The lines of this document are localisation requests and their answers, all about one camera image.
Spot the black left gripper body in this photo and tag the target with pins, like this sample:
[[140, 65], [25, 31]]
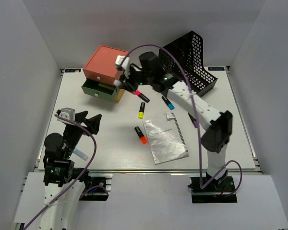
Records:
[[73, 133]]

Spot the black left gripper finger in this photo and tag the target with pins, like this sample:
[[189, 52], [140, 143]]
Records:
[[81, 117], [94, 124]]

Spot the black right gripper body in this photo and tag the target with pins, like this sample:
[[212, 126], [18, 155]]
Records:
[[137, 77]]

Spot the pink cap black highlighter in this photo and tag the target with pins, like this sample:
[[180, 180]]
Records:
[[142, 96]]

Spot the yellow bottom drawer box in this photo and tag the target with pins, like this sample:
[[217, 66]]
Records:
[[119, 95]]

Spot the yellow cap black highlighter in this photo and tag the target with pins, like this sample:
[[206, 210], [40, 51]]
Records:
[[141, 110]]

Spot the green drawer box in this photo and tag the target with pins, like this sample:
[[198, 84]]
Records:
[[91, 87]]

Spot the blue cap black highlighter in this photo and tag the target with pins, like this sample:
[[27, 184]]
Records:
[[168, 103]]

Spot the orange cap black highlighter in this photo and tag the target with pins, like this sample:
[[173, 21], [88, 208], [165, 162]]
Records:
[[140, 135]]

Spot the pastel yellow highlighter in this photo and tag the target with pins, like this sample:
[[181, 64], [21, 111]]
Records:
[[106, 86]]

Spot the purple cap black highlighter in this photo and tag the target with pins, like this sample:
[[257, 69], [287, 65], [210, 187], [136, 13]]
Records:
[[196, 125]]

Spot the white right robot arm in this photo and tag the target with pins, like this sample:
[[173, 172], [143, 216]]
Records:
[[217, 124]]

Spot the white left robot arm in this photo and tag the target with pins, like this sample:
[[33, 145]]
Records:
[[63, 182]]

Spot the pastel blue highlighter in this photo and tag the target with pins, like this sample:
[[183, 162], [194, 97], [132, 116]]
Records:
[[80, 154]]

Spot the pink top drawer box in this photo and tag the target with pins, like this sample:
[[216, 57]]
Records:
[[101, 66]]

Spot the Canon safety instructions booklet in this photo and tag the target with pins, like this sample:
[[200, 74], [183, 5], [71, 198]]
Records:
[[165, 139]]

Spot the black mesh file organizer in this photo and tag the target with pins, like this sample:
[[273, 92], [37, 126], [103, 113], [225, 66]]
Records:
[[188, 51]]

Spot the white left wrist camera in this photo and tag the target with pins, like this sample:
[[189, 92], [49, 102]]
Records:
[[66, 115]]

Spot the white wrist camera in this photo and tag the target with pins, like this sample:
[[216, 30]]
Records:
[[122, 65], [66, 115]]

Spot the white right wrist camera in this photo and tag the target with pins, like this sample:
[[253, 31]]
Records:
[[122, 65]]

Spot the aluminium front rail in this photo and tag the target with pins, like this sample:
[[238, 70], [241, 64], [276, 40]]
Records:
[[254, 171]]

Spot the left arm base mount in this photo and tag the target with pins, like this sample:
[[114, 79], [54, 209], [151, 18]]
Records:
[[98, 188]]

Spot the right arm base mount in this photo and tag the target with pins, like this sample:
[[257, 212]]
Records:
[[212, 194]]

